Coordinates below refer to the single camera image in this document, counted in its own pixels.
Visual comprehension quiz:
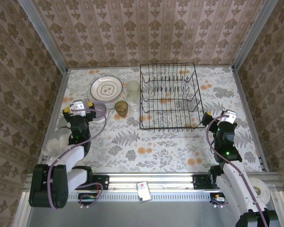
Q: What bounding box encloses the white box with red logo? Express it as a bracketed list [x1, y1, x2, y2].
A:
[136, 181, 151, 203]

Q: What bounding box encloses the white tape roll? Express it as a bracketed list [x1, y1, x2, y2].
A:
[247, 178, 271, 208]

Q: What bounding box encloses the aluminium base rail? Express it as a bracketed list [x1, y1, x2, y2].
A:
[23, 172, 284, 192]

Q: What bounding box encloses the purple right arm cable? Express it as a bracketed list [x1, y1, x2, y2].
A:
[206, 114, 269, 227]

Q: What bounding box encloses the pale green frosted cup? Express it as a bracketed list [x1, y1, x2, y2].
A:
[126, 80, 141, 102]

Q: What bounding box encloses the white plate with flower outline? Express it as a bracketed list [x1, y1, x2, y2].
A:
[89, 77, 123, 103]

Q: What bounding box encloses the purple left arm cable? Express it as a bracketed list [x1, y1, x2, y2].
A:
[47, 107, 109, 210]

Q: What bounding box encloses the lavender bowl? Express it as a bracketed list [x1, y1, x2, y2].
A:
[91, 101, 109, 123]

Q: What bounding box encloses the floral patterned tablecloth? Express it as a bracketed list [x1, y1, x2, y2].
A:
[44, 67, 263, 173]

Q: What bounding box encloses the aluminium frame post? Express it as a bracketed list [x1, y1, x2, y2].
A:
[18, 0, 69, 73]
[231, 0, 279, 71]

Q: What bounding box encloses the grey slotted cable duct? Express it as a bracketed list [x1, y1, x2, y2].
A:
[66, 192, 213, 202]

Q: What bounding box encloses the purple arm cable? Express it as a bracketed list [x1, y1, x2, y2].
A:
[206, 114, 269, 227]
[47, 107, 109, 210]

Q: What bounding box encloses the amber glass cup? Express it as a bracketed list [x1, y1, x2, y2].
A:
[115, 100, 129, 117]

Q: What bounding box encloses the black wire dish rack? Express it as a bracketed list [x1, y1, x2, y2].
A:
[139, 62, 206, 132]

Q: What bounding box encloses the grey white plush toy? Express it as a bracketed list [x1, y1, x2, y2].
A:
[46, 117, 73, 157]

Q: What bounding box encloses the clear drinking glass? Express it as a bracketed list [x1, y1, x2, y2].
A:
[129, 100, 140, 114]

